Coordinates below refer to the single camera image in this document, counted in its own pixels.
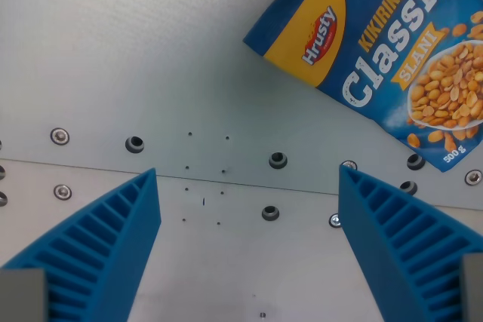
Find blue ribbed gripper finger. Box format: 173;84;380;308
337;164;483;322
0;167;163;322

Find blue Hrusty peanut bag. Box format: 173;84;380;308
241;0;483;174

